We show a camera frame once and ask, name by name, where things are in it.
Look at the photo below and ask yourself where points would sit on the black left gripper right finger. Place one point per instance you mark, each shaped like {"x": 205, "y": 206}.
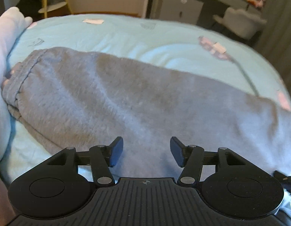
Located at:
{"x": 182, "y": 153}

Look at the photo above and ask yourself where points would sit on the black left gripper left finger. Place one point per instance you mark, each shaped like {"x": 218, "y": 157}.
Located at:
{"x": 106, "y": 155}

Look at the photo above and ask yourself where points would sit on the grey sweatpants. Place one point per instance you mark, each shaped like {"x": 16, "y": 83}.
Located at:
{"x": 66, "y": 98}

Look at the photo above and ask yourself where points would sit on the light blue mushroom bedspread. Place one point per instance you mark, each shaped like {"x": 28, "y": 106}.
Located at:
{"x": 166, "y": 44}

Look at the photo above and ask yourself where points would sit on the white upholstered chair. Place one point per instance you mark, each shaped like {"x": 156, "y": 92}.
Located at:
{"x": 240, "y": 22}

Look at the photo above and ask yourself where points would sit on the grey drawer cabinet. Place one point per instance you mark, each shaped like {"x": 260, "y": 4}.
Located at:
{"x": 184, "y": 11}

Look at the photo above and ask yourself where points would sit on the yellow-legged side table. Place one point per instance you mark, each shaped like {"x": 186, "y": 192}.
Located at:
{"x": 52, "y": 2}

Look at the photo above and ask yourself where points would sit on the white pillow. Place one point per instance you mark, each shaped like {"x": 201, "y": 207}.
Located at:
{"x": 12, "y": 25}

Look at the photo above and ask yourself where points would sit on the black bag on floor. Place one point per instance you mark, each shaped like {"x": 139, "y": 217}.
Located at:
{"x": 30, "y": 8}

